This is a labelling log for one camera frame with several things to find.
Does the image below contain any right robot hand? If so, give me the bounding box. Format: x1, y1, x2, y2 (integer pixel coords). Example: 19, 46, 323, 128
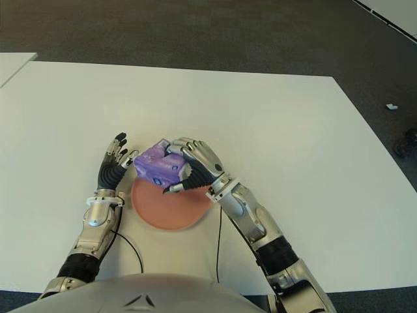
162, 136, 225, 195

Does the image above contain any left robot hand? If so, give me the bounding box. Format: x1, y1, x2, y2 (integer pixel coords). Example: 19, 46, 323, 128
96, 132, 140, 192

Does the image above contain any purple tissue paper pack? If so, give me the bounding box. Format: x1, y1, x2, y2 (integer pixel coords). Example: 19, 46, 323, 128
134, 138, 193, 188

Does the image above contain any pink round plate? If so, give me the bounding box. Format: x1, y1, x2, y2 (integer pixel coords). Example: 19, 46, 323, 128
130, 177, 212, 231

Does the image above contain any grey robot torso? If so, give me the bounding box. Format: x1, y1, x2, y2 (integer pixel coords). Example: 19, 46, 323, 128
5, 272, 265, 313

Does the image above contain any neighbouring white table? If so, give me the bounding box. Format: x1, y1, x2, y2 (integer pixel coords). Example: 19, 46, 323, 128
0, 52, 37, 88

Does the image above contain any dark object on floor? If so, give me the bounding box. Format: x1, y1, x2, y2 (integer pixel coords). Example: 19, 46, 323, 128
392, 127, 417, 159

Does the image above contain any white table with black edge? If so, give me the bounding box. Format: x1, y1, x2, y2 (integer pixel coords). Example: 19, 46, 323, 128
351, 0, 417, 38

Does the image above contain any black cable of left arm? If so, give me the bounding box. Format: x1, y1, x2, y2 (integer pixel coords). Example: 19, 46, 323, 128
109, 201, 144, 274

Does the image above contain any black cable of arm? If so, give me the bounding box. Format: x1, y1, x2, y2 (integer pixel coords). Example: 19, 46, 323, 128
214, 205, 224, 283
109, 201, 144, 274

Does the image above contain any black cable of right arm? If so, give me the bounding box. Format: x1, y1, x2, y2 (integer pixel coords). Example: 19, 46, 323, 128
214, 205, 224, 283

